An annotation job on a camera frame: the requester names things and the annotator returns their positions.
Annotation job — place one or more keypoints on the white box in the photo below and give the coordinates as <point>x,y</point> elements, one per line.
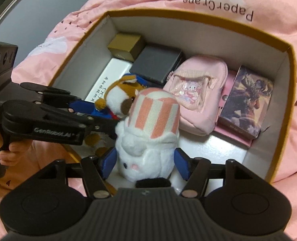
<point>108,77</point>

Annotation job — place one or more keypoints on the pink mini backpack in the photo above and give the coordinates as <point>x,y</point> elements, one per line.
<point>196,90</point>

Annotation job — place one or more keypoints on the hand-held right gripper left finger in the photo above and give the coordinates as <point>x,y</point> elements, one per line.
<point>109,163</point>

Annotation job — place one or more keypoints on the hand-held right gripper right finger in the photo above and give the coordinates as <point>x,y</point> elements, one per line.
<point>182,163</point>

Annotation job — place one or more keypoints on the orange cardboard box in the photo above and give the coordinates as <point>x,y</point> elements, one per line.
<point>213,42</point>

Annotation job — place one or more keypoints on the small gold box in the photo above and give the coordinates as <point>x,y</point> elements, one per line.
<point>124,44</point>

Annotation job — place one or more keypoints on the dark grey box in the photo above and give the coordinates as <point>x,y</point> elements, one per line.
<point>156,62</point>

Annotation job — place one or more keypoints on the illustrated card box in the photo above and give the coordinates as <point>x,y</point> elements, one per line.
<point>246,103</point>

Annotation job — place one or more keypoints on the curved metal rail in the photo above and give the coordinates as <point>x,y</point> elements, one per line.
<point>12,10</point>

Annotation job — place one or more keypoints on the white plush toy striped hat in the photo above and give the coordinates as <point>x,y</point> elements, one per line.
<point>148,120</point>

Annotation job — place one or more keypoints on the brown dog plush toy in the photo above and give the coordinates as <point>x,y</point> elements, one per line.
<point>118,98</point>

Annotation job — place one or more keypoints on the person's left hand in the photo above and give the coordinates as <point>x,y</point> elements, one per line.
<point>15,153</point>

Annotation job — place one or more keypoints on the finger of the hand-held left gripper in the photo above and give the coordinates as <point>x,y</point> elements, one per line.
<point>82,105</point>
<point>105,128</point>

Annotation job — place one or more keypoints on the pink card holder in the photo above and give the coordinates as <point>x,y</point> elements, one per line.
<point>230,85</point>

